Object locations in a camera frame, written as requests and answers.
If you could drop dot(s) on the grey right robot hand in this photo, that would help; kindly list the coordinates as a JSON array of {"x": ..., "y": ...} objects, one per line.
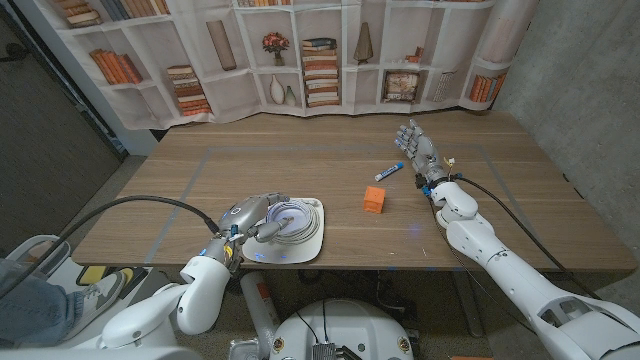
[{"x": 427, "y": 156}]

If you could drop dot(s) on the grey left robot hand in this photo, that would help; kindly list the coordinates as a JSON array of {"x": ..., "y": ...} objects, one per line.
[{"x": 245, "y": 215}]

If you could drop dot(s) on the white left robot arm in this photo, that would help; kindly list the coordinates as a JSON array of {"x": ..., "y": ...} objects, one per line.
[{"x": 200, "y": 295}]

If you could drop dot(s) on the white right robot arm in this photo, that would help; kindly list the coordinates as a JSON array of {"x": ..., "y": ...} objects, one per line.
[{"x": 505, "y": 265}]

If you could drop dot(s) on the blue and white marker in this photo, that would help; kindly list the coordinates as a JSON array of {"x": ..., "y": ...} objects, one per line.
[{"x": 389, "y": 171}]

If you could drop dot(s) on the white square paper plate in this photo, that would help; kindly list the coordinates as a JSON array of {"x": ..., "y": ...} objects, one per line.
[{"x": 300, "y": 252}]

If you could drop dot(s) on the orange block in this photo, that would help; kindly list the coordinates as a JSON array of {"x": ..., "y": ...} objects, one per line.
[{"x": 374, "y": 200}]

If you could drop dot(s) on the white cylinder with orange label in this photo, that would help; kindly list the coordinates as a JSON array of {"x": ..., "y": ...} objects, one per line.
[{"x": 257, "y": 305}]

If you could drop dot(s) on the printed bookshelf backdrop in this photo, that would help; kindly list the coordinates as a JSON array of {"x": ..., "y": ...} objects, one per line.
[{"x": 240, "y": 90}]

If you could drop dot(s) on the silver foil tray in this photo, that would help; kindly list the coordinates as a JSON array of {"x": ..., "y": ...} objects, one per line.
[{"x": 245, "y": 350}]

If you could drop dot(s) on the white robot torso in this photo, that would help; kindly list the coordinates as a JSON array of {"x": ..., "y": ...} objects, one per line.
[{"x": 345, "y": 325}]

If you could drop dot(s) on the white table leg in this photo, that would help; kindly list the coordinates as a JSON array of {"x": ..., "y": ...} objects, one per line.
[{"x": 470, "y": 310}]

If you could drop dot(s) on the yellow and black floor object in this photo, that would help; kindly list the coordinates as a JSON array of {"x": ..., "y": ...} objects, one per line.
[{"x": 92, "y": 275}]

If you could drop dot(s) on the white plastic chair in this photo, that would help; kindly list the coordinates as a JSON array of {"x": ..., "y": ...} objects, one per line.
[{"x": 60, "y": 245}]

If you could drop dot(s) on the dark grey partition panel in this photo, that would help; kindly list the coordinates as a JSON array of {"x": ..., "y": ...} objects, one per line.
[{"x": 40, "y": 150}]

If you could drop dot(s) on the person in blue jeans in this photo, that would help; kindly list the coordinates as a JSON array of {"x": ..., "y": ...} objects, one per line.
[{"x": 30, "y": 310}]

